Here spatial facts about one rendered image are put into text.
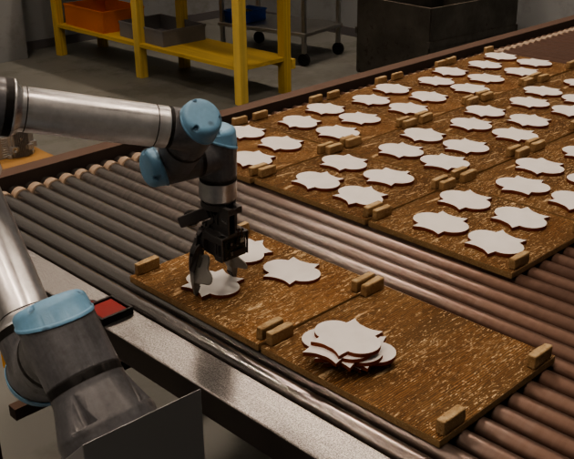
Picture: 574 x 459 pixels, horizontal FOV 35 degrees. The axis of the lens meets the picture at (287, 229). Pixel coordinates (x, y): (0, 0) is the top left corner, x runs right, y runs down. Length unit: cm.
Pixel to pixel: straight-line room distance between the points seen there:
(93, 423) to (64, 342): 12
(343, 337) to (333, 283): 31
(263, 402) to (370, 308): 36
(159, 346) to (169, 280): 24
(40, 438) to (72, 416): 182
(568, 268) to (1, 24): 676
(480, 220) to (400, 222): 20
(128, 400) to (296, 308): 59
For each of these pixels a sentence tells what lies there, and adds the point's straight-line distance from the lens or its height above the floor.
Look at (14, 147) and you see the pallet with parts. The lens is 525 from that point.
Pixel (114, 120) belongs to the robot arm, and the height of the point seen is 137.
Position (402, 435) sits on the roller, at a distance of 153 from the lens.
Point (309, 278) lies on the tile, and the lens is 193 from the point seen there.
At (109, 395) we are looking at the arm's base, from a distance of 132.
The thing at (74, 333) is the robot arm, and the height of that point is 116.
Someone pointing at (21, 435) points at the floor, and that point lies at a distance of 318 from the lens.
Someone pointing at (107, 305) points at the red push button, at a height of 93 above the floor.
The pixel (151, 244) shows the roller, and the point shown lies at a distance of 218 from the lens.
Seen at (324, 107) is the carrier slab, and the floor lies 95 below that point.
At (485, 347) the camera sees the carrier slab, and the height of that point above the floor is 94.
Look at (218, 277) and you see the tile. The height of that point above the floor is 94.
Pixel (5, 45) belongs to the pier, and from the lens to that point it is 835.
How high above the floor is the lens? 181
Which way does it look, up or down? 24 degrees down
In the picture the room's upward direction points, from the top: 1 degrees counter-clockwise
